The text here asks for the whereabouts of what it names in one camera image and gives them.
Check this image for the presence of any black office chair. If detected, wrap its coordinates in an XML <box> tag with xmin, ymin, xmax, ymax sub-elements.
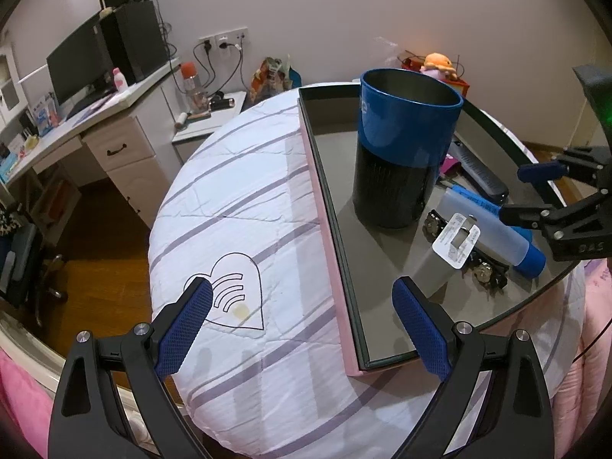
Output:
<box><xmin>0</xmin><ymin>220</ymin><xmax>68</xmax><ymax>328</ymax></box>

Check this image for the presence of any pink printed quilt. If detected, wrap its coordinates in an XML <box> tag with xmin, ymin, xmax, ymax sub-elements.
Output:
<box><xmin>550</xmin><ymin>253</ymin><xmax>612</xmax><ymax>459</ymax></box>

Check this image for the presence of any black computer monitor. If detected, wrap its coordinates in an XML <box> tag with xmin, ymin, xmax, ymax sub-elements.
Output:
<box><xmin>46</xmin><ymin>10</ymin><xmax>116</xmax><ymax>108</ymax></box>

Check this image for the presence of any black remote control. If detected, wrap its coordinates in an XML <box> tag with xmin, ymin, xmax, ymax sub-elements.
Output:
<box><xmin>449</xmin><ymin>141</ymin><xmax>510</xmax><ymax>202</ymax></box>

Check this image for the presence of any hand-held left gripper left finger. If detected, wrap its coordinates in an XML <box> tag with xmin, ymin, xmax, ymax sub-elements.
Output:
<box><xmin>48</xmin><ymin>277</ymin><xmax>214</xmax><ymax>459</ymax></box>

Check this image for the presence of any black keyboard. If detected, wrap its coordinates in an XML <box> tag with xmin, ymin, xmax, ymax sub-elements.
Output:
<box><xmin>64</xmin><ymin>93</ymin><xmax>113</xmax><ymax>120</ymax></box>

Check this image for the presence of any white wall socket strip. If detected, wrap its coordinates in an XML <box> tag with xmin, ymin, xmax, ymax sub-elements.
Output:
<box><xmin>198</xmin><ymin>28</ymin><xmax>249</xmax><ymax>44</ymax></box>

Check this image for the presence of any white charger plug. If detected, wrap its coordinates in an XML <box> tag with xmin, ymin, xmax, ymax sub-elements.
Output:
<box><xmin>411</xmin><ymin>213</ymin><xmax>480</xmax><ymax>295</ymax></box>

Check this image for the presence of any thin black cable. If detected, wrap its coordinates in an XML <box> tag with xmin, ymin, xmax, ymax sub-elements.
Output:
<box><xmin>574</xmin><ymin>296</ymin><xmax>612</xmax><ymax>359</ymax></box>

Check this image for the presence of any colourful snack bag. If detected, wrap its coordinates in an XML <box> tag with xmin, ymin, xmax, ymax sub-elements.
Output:
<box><xmin>252</xmin><ymin>56</ymin><xmax>292</xmax><ymax>103</ymax></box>

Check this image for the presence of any black computer tower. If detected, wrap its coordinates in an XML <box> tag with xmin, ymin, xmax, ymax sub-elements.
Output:
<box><xmin>100</xmin><ymin>0</ymin><xmax>170</xmax><ymax>84</ymax></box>

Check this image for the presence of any white glass-door cabinet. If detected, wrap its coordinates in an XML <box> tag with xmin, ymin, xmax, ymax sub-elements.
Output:
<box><xmin>0</xmin><ymin>41</ymin><xmax>22</xmax><ymax>111</ymax></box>

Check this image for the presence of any blue and black cup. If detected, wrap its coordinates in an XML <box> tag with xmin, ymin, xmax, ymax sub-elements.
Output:
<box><xmin>351</xmin><ymin>68</ymin><xmax>464</xmax><ymax>229</ymax></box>

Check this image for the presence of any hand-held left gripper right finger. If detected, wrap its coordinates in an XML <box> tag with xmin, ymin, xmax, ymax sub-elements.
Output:
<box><xmin>391</xmin><ymin>276</ymin><xmax>555</xmax><ymax>459</ymax></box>

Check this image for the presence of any leopard print cloth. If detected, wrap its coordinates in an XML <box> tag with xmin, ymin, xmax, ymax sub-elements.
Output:
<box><xmin>0</xmin><ymin>208</ymin><xmax>24</xmax><ymax>237</ymax></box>

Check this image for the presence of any clear bottle with red cap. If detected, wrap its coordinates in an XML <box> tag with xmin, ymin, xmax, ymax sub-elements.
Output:
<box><xmin>179</xmin><ymin>61</ymin><xmax>204</xmax><ymax>111</ymax></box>

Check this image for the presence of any black power cable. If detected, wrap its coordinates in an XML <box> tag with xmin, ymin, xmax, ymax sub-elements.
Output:
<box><xmin>191</xmin><ymin>41</ymin><xmax>249</xmax><ymax>99</ymax></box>

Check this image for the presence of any pink blanket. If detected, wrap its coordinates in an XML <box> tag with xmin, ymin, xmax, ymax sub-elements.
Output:
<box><xmin>0</xmin><ymin>349</ymin><xmax>58</xmax><ymax>459</ymax></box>

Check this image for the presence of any small white bedside table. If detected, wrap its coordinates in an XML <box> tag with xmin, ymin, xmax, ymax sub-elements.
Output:
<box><xmin>171</xmin><ymin>90</ymin><xmax>248</xmax><ymax>163</ymax></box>

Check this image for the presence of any clear tube with blue cap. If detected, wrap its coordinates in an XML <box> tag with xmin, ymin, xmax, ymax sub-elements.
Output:
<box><xmin>442</xmin><ymin>189</ymin><xmax>547</xmax><ymax>278</ymax></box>

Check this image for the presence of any red printed box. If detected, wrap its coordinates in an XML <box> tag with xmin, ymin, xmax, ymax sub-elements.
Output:
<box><xmin>400</xmin><ymin>55</ymin><xmax>472</xmax><ymax>101</ymax></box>

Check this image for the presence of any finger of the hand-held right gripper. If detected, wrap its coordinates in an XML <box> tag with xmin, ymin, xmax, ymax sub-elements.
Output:
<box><xmin>518</xmin><ymin>146</ymin><xmax>609</xmax><ymax>186</ymax></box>
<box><xmin>500</xmin><ymin>190</ymin><xmax>605</xmax><ymax>238</ymax></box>

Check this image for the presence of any blue and white carton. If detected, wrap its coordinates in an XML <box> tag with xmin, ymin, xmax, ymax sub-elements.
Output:
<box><xmin>33</xmin><ymin>94</ymin><xmax>60</xmax><ymax>135</ymax></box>

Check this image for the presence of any white desk with drawers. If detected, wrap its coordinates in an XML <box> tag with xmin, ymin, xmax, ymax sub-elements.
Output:
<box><xmin>0</xmin><ymin>60</ymin><xmax>185</xmax><ymax>230</ymax></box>

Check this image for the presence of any orange plush toy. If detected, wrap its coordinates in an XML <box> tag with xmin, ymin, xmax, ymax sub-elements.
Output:
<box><xmin>421</xmin><ymin>52</ymin><xmax>462</xmax><ymax>81</ymax></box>

